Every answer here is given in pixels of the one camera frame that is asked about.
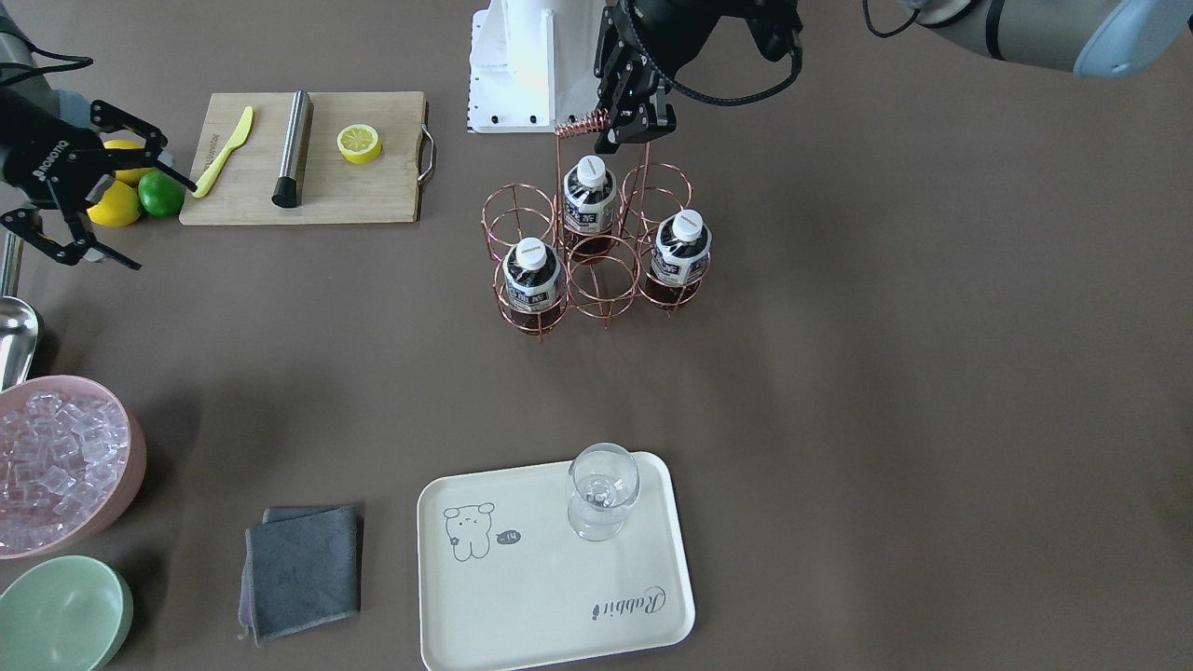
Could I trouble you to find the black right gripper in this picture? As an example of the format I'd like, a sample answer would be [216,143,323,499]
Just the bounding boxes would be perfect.
[1,88,197,270]

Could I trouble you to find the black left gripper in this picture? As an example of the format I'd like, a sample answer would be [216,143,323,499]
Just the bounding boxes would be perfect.
[593,1,802,156]

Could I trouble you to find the copper wire bottle basket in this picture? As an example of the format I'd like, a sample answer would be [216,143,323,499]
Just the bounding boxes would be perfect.
[480,144,699,338]

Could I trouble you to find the tea bottle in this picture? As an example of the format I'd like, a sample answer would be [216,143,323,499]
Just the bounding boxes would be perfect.
[643,209,713,310]
[501,238,564,333]
[561,156,617,263]

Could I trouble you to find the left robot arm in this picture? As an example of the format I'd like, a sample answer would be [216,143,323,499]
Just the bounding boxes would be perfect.
[594,1,1189,156]

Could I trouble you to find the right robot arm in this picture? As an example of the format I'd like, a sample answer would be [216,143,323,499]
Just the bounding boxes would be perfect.
[1,14,196,270]

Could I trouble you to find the yellow lemon lower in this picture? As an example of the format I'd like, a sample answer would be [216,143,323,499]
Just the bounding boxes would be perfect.
[86,180,142,226]

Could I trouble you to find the yellow lemon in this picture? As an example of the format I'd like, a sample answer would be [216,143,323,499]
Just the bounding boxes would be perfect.
[86,180,142,226]
[103,138,155,187]

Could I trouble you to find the yellow lemon upper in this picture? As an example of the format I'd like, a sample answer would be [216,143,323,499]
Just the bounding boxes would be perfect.
[103,138,155,187]

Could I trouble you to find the green lime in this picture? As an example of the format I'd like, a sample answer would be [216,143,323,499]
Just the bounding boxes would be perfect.
[136,171,185,218]

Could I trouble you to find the yellow plastic knife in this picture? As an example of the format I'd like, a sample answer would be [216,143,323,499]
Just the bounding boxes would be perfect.
[193,106,255,199]

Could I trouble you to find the steel ice scoop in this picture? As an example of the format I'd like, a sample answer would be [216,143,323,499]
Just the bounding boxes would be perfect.
[1,232,42,390]

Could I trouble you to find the steel muddler black tip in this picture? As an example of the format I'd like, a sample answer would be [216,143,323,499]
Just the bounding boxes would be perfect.
[271,90,314,209]

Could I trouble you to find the bamboo cutting board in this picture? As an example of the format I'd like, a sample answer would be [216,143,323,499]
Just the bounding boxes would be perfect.
[179,90,433,226]

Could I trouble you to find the half lemon slice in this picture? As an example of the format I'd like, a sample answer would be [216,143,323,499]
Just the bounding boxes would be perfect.
[336,123,383,164]

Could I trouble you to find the pink bowl of ice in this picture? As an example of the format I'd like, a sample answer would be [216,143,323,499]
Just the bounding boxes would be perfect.
[1,377,146,560]

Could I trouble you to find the clear wine glass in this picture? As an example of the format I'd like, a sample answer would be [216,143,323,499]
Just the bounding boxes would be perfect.
[565,442,639,542]

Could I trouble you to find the cream rabbit tray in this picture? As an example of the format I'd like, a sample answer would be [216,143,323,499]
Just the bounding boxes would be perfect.
[418,453,697,670]

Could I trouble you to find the green bowl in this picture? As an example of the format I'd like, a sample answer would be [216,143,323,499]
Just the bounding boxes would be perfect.
[1,555,132,670]

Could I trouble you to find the grey folded cloth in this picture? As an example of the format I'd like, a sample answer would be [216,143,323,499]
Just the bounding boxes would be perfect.
[237,505,361,644]

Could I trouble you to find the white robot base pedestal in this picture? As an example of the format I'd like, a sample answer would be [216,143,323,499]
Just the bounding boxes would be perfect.
[466,1,608,133]

